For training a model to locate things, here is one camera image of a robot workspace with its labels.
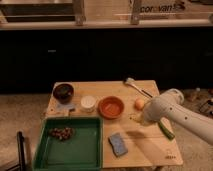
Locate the green plastic tray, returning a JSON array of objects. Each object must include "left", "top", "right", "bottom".
[{"left": 32, "top": 117, "right": 103, "bottom": 171}]

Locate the green cucumber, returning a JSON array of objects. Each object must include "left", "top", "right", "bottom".
[{"left": 158, "top": 121, "right": 175, "bottom": 141}]

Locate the bunch of red grapes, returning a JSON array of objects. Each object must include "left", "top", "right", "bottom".
[{"left": 49, "top": 127, "right": 75, "bottom": 141}]

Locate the dark brown bowl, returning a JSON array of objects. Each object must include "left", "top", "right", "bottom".
[{"left": 53, "top": 83, "right": 74, "bottom": 104}]

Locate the white cup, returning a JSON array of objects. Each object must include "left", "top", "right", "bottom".
[{"left": 80, "top": 96, "right": 96, "bottom": 112}]

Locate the black chair frame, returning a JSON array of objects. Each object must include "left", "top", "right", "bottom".
[{"left": 0, "top": 131, "right": 27, "bottom": 171}]

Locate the blue sponge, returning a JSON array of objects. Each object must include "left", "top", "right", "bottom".
[{"left": 108, "top": 133, "right": 128, "bottom": 157}]

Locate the red bowl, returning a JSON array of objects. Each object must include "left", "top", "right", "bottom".
[{"left": 98, "top": 96, "right": 124, "bottom": 120}]

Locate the white convan box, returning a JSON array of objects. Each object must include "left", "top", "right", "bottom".
[{"left": 128, "top": 0, "right": 176, "bottom": 20}]

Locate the light blue cloth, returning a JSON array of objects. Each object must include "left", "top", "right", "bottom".
[{"left": 55, "top": 103, "right": 75, "bottom": 111}]

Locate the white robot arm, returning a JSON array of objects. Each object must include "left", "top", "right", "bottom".
[{"left": 141, "top": 89, "right": 213, "bottom": 145}]

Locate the yellow banana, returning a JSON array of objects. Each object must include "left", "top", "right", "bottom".
[{"left": 132, "top": 114, "right": 142, "bottom": 123}]

